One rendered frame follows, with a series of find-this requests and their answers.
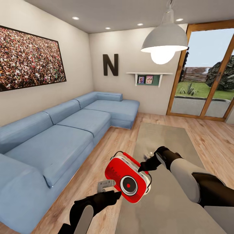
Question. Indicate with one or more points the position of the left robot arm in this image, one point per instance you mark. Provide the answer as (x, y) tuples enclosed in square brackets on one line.
[(84, 209)]

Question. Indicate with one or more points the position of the sofa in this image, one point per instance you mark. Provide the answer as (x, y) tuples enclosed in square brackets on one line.
[(41, 153)]

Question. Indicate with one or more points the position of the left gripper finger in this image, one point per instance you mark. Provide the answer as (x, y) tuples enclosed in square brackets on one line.
[(118, 195)]

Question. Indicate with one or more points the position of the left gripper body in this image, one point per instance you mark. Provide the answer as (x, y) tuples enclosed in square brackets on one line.
[(107, 198)]

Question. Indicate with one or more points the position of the coffee table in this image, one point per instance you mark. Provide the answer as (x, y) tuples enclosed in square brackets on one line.
[(165, 208)]

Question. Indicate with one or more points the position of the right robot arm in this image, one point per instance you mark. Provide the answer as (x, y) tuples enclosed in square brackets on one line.
[(200, 186)]

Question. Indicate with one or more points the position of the radio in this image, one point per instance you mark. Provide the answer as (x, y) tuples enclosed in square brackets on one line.
[(132, 183)]

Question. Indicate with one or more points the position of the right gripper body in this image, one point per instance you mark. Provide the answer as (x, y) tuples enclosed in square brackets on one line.
[(148, 165)]

